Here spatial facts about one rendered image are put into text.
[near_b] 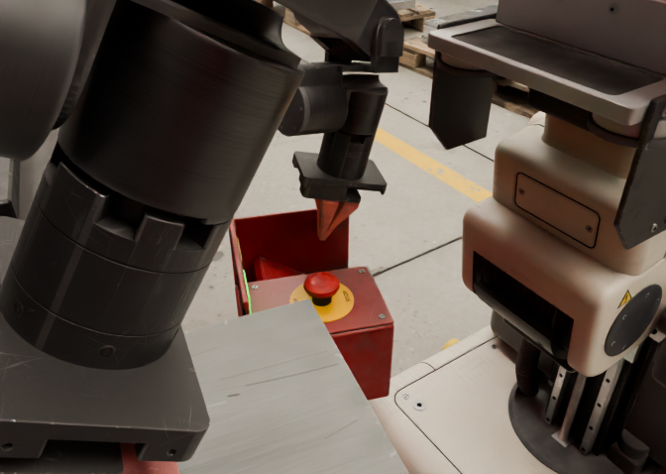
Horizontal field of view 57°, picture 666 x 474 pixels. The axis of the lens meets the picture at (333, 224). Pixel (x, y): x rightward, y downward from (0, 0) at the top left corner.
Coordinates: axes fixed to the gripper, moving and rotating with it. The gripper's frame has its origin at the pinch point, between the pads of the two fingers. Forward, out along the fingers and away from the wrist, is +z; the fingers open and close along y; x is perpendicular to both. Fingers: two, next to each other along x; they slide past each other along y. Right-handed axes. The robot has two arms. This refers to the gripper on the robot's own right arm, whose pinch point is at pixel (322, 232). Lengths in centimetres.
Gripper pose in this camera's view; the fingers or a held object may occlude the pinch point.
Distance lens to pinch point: 76.4
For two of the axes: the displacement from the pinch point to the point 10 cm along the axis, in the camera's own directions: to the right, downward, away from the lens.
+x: 2.4, 5.5, -8.0
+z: -2.4, 8.3, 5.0
